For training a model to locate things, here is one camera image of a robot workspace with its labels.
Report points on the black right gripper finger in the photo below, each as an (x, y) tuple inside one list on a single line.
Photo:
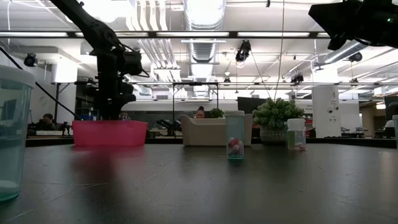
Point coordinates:
[(339, 17), (334, 43)]

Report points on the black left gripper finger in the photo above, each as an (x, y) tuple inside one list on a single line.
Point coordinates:
[(104, 109), (119, 112)]

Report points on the white-capped pill bottle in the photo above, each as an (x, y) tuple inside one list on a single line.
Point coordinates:
[(296, 137), (12, 133), (234, 130)]

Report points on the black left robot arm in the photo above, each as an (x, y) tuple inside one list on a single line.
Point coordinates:
[(87, 25)]

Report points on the black background robot arm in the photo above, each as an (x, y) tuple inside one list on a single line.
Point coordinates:
[(168, 126)]

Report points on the pink plastic bin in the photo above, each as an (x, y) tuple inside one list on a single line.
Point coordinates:
[(109, 133)]

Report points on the white plastic bin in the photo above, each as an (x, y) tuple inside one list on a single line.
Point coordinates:
[(205, 133)]

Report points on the black ceiling spotlight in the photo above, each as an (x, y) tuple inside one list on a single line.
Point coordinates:
[(30, 59), (355, 57)]

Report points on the black diagonal strut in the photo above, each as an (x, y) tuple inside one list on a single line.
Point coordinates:
[(56, 100)]

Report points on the black rig crossbeam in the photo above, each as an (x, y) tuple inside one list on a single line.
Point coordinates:
[(149, 34)]

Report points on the person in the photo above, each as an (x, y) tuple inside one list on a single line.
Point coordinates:
[(200, 112), (46, 122)]

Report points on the white square pillar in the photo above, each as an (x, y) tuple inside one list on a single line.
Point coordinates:
[(326, 112)]

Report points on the green potted plant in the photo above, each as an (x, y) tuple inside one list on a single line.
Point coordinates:
[(275, 115)]

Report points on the small green plant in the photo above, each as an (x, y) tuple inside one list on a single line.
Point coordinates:
[(216, 112)]

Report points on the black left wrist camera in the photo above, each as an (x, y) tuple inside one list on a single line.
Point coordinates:
[(132, 62)]

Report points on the black background rig frame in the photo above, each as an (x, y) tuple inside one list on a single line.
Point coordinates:
[(195, 83)]

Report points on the black hanging camera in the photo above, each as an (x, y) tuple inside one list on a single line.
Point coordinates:
[(243, 49)]

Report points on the black wall monitor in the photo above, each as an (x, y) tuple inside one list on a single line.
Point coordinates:
[(248, 105)]

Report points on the silver ventilation duct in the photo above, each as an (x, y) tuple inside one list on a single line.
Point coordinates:
[(203, 18)]

